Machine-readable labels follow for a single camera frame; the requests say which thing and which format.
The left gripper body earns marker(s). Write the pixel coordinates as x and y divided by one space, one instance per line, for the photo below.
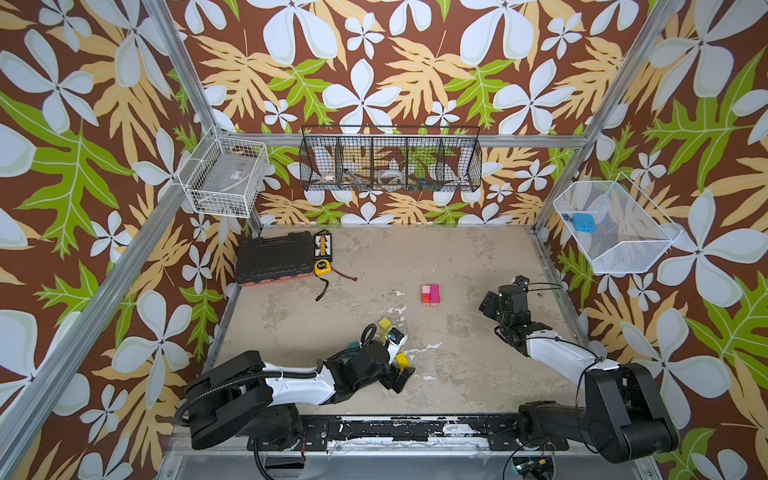
389 376

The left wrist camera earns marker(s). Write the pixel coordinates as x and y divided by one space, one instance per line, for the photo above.
395 341

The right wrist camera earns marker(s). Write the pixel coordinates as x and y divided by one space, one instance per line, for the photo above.
522 282

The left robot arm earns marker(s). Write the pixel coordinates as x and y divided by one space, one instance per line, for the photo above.
220 403

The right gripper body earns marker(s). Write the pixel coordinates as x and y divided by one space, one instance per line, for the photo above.
501 301

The white wire basket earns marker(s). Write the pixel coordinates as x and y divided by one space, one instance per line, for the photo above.
633 231
224 174

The white wire basket left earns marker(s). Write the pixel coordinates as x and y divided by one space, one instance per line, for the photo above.
224 174

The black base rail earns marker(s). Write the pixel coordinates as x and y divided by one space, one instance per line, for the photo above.
499 432

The yellow long block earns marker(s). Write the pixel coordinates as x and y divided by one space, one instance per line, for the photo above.
402 360

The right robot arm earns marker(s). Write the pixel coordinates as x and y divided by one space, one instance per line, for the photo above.
618 412

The white wire basket right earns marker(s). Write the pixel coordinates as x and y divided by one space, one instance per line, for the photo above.
633 231

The yellow tape measure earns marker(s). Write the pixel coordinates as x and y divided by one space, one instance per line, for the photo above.
322 267

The black wire basket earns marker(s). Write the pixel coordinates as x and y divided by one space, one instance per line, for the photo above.
390 158

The blue object in basket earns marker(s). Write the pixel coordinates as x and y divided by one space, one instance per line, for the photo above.
581 222

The magenta wood block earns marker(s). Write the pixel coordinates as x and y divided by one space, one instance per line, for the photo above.
434 294

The black and red tool case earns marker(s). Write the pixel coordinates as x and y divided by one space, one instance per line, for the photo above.
262 260

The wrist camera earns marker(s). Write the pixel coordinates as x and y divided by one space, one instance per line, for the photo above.
395 341
522 282

